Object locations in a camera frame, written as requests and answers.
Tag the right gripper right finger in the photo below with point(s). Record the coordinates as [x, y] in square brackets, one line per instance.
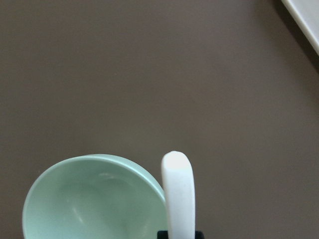
[199, 235]

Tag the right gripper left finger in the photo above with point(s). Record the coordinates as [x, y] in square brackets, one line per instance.
[163, 235]

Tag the white ceramic spoon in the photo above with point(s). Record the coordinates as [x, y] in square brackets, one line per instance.
[179, 192]

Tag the light green bowl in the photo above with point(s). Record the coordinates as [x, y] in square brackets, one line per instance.
[97, 196]

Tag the cream rectangular tray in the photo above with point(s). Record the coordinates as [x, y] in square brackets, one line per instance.
[306, 15]

